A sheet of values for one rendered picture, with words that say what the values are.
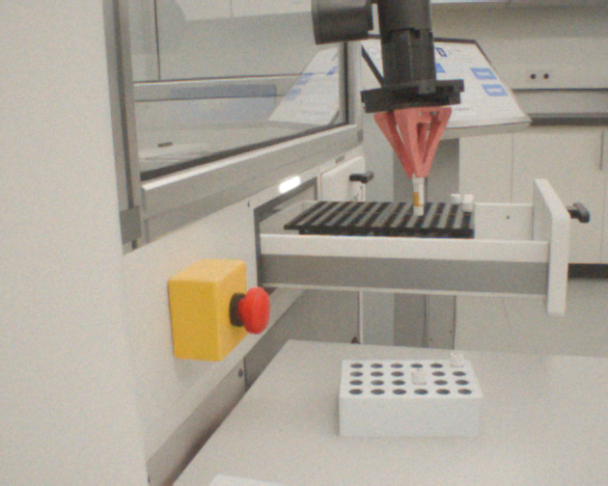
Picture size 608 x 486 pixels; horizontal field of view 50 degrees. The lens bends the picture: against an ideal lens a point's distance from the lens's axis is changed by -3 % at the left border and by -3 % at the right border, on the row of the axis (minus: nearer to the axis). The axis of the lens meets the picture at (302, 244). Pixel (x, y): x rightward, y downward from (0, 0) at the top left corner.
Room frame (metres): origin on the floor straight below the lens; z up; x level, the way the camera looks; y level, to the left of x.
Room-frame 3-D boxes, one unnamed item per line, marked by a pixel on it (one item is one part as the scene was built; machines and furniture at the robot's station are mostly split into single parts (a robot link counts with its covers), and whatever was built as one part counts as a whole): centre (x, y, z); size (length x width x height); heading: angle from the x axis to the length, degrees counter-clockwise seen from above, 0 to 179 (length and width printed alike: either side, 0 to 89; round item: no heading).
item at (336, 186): (1.17, -0.08, 0.87); 0.29 x 0.02 x 0.11; 164
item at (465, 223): (0.81, -0.21, 0.90); 0.18 x 0.02 x 0.01; 164
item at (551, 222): (0.78, -0.30, 0.87); 0.29 x 0.02 x 0.11; 164
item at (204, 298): (0.55, 0.08, 0.88); 0.07 x 0.05 x 0.07; 164
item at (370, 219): (0.84, -0.11, 0.87); 0.22 x 0.18 x 0.06; 74
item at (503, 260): (0.84, -0.10, 0.86); 0.40 x 0.26 x 0.06; 74
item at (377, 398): (0.56, -0.09, 0.78); 0.12 x 0.08 x 0.04; 84
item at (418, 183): (0.72, -0.13, 0.94); 0.01 x 0.01 x 0.05
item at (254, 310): (0.54, 0.05, 0.88); 0.04 x 0.03 x 0.04; 164
